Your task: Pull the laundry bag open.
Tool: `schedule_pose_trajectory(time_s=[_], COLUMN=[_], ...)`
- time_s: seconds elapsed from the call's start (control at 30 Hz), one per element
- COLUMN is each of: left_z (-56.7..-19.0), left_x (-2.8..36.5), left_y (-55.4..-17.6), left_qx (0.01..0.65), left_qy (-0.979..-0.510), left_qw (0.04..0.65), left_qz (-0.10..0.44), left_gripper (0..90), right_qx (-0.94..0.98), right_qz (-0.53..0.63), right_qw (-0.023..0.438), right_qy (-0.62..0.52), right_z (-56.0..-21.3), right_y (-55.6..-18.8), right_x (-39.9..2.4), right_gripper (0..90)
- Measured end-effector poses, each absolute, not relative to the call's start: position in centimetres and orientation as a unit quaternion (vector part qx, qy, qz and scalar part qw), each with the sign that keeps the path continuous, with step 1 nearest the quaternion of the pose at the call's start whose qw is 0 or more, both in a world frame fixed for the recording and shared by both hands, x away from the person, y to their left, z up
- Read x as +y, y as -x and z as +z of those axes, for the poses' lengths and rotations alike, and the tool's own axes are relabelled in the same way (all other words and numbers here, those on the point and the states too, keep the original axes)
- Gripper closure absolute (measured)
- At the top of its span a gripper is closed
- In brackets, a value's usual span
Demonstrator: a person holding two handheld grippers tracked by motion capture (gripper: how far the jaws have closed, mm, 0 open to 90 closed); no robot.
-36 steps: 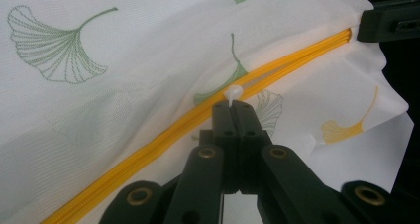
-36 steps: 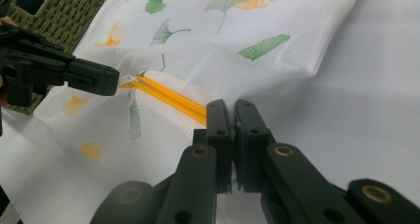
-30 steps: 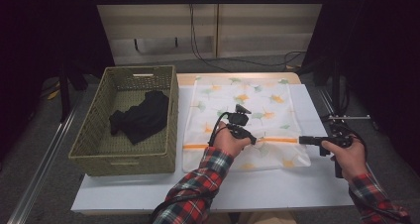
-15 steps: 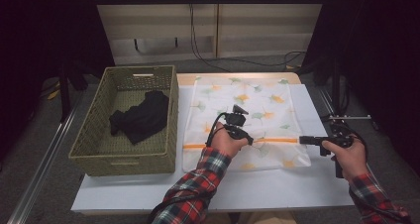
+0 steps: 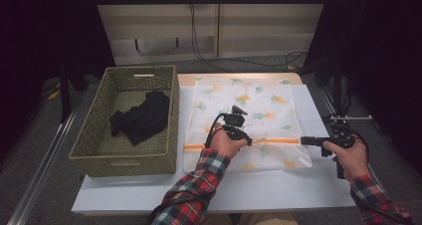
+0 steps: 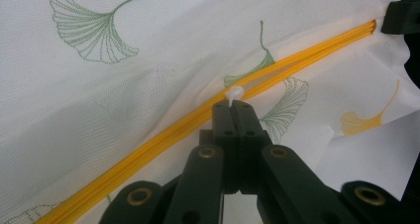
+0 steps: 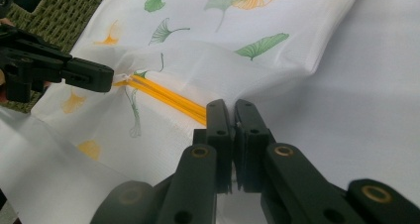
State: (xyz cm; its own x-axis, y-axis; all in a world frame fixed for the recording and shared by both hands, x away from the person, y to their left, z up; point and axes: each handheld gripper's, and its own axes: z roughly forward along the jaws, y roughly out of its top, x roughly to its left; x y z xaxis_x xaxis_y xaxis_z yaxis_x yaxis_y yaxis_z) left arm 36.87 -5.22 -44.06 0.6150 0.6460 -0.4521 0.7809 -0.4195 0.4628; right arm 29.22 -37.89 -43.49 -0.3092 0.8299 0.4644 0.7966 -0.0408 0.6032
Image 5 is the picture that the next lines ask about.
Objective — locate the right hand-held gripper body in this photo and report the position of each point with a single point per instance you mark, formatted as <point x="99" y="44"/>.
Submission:
<point x="341" y="137"/>

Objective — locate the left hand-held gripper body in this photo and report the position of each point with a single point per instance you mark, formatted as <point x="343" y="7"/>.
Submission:
<point x="234" y="122"/>

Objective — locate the white leaf-print laundry bag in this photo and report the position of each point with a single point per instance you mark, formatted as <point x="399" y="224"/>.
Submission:
<point x="272" y="112"/>

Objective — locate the black garment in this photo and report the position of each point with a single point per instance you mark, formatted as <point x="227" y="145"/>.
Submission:
<point x="142" y="118"/>

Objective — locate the green woven basket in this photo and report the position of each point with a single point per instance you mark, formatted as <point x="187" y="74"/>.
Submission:
<point x="132" y="152"/>

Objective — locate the person's left hand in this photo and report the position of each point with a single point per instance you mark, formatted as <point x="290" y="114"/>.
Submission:
<point x="225" y="145"/>

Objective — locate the person's right hand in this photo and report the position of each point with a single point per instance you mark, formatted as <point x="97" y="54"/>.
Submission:
<point x="351" y="162"/>

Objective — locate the black metal stand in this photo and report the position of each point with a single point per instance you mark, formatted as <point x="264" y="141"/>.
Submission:
<point x="337" y="85"/>
<point x="64" y="95"/>

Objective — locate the white sheet on table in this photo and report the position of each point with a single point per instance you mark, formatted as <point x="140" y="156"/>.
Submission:
<point x="265" y="191"/>

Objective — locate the dark curtain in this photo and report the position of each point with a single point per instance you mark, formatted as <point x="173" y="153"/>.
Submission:
<point x="40" y="36"/>
<point x="381" y="52"/>

